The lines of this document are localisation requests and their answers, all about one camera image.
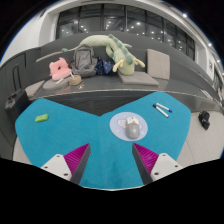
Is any green dragon plush toy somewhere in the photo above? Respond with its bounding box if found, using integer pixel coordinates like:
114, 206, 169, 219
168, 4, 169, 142
61, 33, 147, 76

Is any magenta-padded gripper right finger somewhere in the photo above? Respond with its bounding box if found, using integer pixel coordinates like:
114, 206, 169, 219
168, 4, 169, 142
131, 143, 184, 186

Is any grey backpack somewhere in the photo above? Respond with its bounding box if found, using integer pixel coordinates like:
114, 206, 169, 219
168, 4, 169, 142
70, 44, 99, 78

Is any white marker with blue cap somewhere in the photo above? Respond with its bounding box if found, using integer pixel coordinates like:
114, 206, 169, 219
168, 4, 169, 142
155, 102, 174, 114

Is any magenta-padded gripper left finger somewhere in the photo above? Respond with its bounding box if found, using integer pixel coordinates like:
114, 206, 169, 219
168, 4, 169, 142
40, 143, 92, 186

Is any white marker with black cap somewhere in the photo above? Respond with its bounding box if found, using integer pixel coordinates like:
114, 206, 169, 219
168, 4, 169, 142
152, 103, 170, 119

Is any grey and white computer mouse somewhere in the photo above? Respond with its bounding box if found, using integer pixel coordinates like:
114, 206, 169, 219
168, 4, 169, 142
124, 115, 141, 141

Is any flat square grey cushion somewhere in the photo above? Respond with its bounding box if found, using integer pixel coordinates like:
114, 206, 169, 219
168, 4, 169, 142
117, 70, 160, 87
24, 79, 46, 98

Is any pink plush pillow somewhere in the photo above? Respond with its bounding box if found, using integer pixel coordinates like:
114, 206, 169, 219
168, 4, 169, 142
48, 57, 73, 81

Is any beige rope coil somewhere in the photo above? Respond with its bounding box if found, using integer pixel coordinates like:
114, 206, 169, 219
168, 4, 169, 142
68, 74, 84, 87

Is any round grey seat cushion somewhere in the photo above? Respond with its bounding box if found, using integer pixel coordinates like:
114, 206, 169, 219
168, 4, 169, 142
42, 77, 73, 92

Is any small black bag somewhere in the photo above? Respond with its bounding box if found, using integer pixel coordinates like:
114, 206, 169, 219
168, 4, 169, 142
197, 110, 211, 131

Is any black suitcase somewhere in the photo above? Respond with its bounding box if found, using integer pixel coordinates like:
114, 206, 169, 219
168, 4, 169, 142
4, 88, 31, 123

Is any round light blue mouse pad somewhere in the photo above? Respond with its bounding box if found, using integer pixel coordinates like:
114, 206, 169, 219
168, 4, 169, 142
109, 111, 149, 143

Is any navy blue starred bag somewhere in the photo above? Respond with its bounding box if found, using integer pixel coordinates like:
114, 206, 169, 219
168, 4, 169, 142
94, 58, 116, 76

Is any green rectangular case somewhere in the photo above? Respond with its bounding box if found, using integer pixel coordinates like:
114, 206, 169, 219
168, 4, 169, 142
34, 113, 50, 124

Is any upright square grey cushion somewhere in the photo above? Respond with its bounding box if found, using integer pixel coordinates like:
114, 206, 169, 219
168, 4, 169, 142
146, 48, 171, 81

